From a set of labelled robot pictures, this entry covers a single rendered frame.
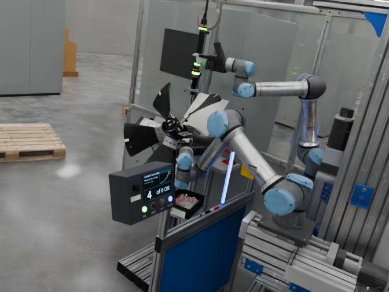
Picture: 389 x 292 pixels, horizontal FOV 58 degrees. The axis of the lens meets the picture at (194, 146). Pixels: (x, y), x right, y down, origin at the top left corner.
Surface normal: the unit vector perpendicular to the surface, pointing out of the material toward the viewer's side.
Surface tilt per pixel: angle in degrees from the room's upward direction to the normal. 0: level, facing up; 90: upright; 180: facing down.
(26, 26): 90
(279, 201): 94
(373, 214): 90
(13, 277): 0
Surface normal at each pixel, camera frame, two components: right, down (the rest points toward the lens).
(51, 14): 0.74, 0.33
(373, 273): -0.23, -0.51
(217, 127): -0.69, 0.04
